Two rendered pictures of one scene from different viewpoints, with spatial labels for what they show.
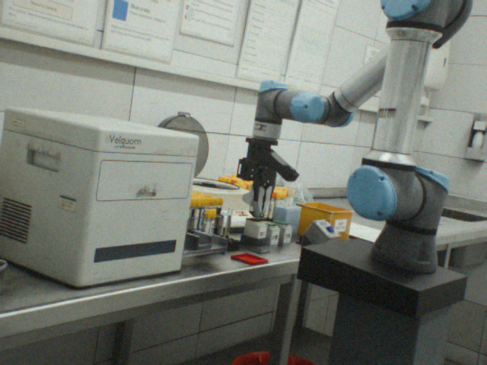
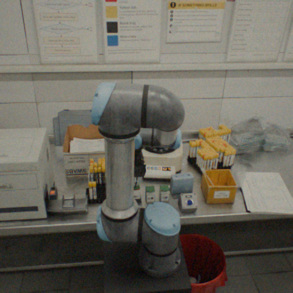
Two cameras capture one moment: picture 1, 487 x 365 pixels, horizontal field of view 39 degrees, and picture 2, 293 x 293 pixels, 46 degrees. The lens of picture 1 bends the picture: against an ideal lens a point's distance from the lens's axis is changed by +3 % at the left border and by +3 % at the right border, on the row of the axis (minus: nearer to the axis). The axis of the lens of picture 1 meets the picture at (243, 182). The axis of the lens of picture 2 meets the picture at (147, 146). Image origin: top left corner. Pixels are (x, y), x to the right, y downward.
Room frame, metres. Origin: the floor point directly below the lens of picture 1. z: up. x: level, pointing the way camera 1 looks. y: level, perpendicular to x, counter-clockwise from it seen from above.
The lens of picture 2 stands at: (0.99, -0.98, 1.91)
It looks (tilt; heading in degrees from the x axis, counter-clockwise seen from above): 31 degrees down; 47
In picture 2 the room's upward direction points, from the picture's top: 2 degrees clockwise
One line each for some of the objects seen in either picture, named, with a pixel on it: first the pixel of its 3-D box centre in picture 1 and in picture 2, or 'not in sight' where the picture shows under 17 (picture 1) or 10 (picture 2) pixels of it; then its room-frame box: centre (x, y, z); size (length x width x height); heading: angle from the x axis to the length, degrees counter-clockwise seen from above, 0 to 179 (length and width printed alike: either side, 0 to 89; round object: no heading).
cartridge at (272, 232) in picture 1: (268, 234); (150, 194); (1.84, -0.09, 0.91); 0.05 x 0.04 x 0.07; 54
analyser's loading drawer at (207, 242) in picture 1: (189, 244); (63, 203); (1.51, 0.10, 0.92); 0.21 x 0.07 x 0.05; 144
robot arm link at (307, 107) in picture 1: (303, 107); (137, 136); (1.73, -0.12, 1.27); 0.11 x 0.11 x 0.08; 43
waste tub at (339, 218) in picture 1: (322, 222); (218, 186); (2.11, -0.27, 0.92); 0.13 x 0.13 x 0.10; 52
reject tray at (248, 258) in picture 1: (249, 258); not in sight; (1.64, -0.04, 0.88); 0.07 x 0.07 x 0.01; 54
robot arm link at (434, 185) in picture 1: (417, 194); (159, 226); (1.59, -0.41, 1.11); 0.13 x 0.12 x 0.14; 133
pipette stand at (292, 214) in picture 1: (285, 223); (181, 184); (1.99, -0.14, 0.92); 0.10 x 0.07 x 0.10; 151
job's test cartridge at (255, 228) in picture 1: (255, 232); (135, 193); (1.79, -0.05, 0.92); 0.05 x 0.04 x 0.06; 56
